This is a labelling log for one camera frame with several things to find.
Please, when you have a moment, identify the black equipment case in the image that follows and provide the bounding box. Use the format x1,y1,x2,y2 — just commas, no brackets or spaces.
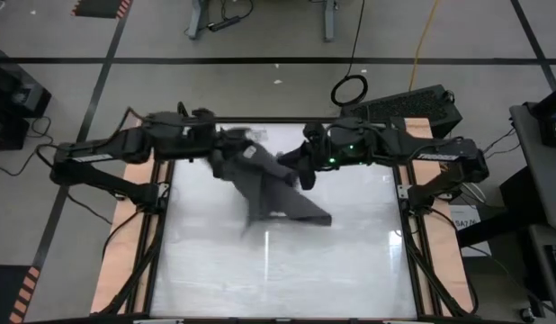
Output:
0,42,53,152

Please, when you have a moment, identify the black mat with orange stripes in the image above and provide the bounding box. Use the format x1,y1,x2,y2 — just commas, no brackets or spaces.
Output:
0,264,41,324
70,0,134,20

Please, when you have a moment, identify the thin black floor cable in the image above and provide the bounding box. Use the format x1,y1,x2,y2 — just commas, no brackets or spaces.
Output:
0,115,54,177

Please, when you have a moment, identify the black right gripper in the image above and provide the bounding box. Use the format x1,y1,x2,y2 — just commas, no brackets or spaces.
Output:
277,121,351,191

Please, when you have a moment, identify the white paper sheet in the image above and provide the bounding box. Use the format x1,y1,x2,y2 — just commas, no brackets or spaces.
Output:
448,204,491,257

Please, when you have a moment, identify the grey side table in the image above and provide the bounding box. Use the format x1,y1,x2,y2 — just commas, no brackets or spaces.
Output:
509,102,556,230

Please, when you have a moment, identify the black monitor with pink screen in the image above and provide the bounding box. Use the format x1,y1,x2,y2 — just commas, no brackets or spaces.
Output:
527,83,556,149

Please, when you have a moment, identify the black hanging cable with coil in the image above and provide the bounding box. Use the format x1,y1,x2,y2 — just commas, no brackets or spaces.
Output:
330,0,369,108

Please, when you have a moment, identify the black power strip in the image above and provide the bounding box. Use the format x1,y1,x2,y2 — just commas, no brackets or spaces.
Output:
208,15,242,32

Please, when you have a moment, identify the brown wooden side board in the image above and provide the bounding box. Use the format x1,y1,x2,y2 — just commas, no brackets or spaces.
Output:
397,117,476,315
91,117,171,315

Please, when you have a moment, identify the yellow hanging cable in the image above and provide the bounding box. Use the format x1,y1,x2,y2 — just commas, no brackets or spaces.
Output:
408,0,441,92

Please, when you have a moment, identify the black computer tower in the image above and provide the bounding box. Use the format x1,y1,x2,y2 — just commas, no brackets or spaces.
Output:
340,84,463,140

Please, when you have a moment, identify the grey waffle-weave towel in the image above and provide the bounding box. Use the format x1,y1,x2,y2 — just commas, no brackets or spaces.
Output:
209,129,333,235

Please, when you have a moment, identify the grey cart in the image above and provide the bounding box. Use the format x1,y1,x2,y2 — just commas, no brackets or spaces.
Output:
527,223,556,311

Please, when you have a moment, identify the grey desk leg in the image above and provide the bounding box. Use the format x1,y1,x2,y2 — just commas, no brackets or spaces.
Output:
186,0,210,41
322,0,338,42

